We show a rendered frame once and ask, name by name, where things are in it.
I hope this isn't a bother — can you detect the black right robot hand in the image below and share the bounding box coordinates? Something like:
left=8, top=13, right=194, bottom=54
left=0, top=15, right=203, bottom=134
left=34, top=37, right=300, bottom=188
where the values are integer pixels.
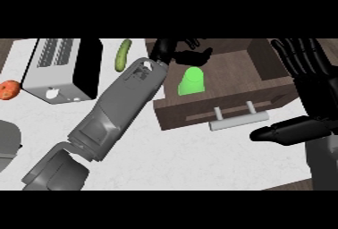
left=248, top=38, right=338, bottom=147

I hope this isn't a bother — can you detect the orange red fruit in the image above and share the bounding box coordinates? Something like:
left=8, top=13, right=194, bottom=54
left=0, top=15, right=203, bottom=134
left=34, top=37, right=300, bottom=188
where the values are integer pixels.
left=0, top=80, right=23, bottom=101

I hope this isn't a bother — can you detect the green cup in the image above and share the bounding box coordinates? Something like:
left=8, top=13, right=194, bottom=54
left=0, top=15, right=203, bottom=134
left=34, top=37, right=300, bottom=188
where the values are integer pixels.
left=178, top=66, right=207, bottom=97

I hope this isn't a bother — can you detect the dark brown drawer front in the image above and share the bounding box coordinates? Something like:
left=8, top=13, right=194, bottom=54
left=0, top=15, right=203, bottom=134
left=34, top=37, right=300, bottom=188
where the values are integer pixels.
left=153, top=83, right=308, bottom=131

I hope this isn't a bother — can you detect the green cucumber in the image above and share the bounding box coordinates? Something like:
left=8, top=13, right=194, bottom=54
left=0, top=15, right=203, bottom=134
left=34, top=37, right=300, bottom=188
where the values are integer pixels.
left=114, top=38, right=133, bottom=72

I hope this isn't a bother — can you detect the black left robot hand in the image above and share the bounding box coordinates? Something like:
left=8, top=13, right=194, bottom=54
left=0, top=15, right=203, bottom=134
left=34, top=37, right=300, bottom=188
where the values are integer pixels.
left=148, top=38, right=216, bottom=68

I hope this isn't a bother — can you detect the grey rounded appliance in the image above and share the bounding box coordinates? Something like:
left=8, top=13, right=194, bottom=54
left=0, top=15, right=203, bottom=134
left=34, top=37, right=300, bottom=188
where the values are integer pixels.
left=0, top=119, right=24, bottom=174

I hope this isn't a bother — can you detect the pale drawer handle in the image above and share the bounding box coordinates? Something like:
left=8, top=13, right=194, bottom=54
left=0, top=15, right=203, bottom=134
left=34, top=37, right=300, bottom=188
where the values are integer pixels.
left=207, top=100, right=271, bottom=132

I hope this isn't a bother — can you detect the brown wooden drawer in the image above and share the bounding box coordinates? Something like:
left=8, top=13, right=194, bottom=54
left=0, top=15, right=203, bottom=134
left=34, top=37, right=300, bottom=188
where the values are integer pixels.
left=145, top=38, right=309, bottom=132

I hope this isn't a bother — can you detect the silver and black toaster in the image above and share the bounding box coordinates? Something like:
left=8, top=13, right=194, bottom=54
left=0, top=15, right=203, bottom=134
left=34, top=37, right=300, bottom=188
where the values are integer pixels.
left=20, top=38, right=107, bottom=106

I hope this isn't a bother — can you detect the dark brown wooden cabinet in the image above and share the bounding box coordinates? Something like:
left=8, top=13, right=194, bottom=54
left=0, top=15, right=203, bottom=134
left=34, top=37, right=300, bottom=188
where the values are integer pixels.
left=246, top=38, right=338, bottom=82

